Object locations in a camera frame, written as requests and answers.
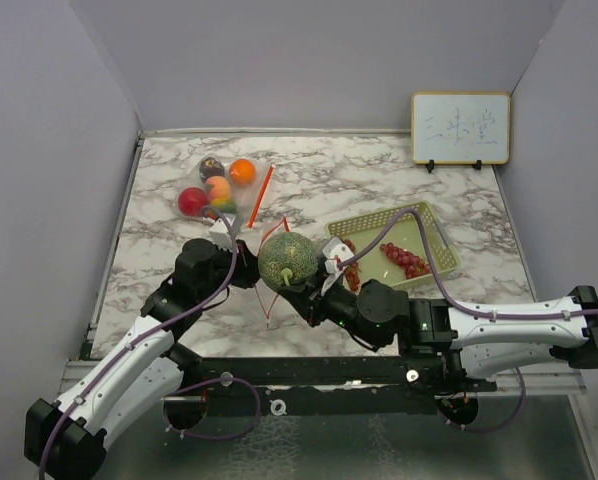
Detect small framed whiteboard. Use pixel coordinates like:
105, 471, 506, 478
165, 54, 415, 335
411, 92, 511, 169

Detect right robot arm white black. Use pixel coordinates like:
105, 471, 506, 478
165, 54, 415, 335
279, 274, 598, 391

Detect red apple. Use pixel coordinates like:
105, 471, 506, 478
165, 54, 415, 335
177, 187, 209, 217

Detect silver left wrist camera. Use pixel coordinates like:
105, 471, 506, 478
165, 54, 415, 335
209, 216, 240, 251

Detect green netted melon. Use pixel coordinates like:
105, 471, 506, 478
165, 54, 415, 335
258, 232, 318, 292

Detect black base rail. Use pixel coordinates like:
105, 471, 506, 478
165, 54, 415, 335
170, 350, 496, 417

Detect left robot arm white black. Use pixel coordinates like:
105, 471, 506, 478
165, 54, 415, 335
24, 239, 259, 479

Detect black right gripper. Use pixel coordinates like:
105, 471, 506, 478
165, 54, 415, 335
278, 269, 385, 350

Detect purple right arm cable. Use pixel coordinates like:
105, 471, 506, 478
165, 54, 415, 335
333, 207, 598, 434

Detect yellow green mango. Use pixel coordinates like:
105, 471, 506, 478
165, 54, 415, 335
210, 197, 237, 214

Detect pale green plastic basket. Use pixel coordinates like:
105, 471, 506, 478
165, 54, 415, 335
325, 201, 460, 290

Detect dark purple grape bunch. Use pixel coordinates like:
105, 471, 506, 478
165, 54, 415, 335
380, 243, 431, 279

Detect red grape bunch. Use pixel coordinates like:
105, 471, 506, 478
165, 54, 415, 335
343, 239, 360, 293

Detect dark purple plum fruit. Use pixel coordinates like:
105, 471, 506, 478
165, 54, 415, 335
198, 156, 225, 182

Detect peach orange pink fruit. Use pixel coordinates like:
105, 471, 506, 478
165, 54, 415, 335
205, 176, 232, 201

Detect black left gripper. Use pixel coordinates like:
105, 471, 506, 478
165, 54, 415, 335
198, 238, 271, 302

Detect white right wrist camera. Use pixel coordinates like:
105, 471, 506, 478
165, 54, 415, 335
321, 237, 354, 295

